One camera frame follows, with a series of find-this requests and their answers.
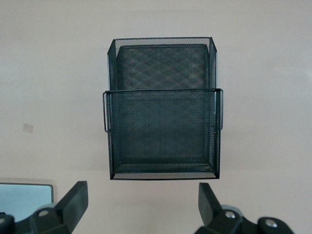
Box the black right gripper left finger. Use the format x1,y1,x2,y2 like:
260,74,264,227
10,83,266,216
13,180,89,234

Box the silver closed laptop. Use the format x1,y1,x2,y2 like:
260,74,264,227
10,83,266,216
0,183,54,220

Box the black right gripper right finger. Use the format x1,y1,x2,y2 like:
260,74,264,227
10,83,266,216
198,182,244,234

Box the black mesh two-tier tray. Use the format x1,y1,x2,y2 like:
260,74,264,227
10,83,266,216
101,36,224,181

